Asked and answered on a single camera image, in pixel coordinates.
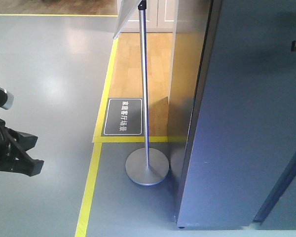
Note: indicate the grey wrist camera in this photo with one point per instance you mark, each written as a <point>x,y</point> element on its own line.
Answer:
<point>6,99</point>

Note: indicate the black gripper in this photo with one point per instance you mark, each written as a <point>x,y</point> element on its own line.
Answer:
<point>22,162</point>

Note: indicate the white cabinet doors background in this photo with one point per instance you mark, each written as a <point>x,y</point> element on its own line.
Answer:
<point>160,17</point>

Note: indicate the metal stanchion post with base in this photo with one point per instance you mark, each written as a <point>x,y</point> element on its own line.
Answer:
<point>146,166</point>

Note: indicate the dark floor sign sticker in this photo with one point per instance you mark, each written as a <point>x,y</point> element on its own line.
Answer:
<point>123,117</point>

